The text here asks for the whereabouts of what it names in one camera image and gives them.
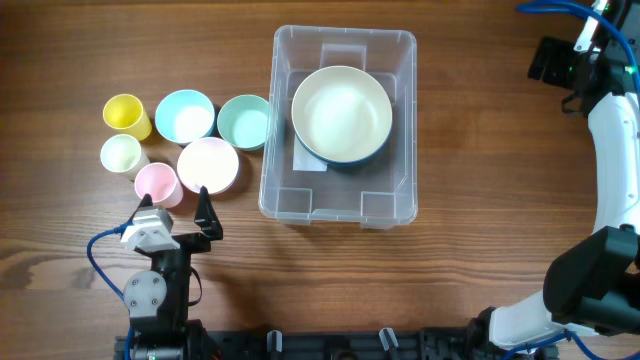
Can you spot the light blue plastic bowl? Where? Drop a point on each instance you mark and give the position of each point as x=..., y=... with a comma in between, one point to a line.
x=184, y=116

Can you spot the pink plastic cup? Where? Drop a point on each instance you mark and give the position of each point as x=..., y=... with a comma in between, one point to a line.
x=160, y=181

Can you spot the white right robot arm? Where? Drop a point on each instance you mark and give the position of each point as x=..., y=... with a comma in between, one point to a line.
x=588, y=290

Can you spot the cream plastic bowl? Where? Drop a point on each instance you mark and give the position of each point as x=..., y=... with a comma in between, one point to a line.
x=341, y=113

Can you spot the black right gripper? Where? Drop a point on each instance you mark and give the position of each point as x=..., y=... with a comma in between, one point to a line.
x=561, y=52

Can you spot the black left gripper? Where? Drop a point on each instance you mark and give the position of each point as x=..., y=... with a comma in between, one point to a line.
x=211, y=226

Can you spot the dark blue bowl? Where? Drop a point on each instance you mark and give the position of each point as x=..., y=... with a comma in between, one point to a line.
x=346, y=163

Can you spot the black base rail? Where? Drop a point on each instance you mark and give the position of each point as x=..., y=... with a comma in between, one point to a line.
x=426, y=344

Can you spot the light pink plastic bowl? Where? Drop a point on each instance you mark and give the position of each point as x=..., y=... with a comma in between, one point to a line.
x=210, y=162

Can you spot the clear plastic storage bin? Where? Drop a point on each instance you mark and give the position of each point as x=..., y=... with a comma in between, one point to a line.
x=381, y=193

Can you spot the mint green plastic bowl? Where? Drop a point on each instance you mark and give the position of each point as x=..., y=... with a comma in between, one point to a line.
x=242, y=122

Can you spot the white label in bin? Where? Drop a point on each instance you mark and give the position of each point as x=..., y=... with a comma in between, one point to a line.
x=303, y=160

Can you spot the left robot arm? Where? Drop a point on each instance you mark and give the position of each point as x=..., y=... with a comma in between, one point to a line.
x=158, y=299

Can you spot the cream plastic cup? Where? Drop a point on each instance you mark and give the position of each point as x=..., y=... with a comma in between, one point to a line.
x=123, y=154

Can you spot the yellow plastic cup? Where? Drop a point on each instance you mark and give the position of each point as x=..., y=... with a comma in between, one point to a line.
x=125, y=113

